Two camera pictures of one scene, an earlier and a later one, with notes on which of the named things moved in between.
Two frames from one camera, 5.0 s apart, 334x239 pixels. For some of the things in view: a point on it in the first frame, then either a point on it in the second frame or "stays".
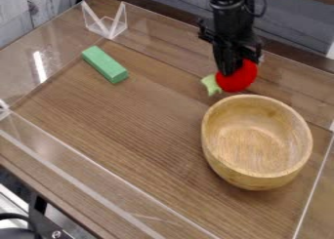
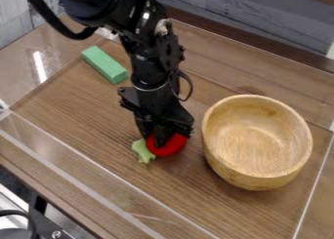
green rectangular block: x=104 y=64 stays
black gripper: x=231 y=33 -> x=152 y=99
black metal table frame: x=42 y=227 stays
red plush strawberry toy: x=240 y=81 -> x=169 y=146
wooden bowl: x=255 y=140 stays
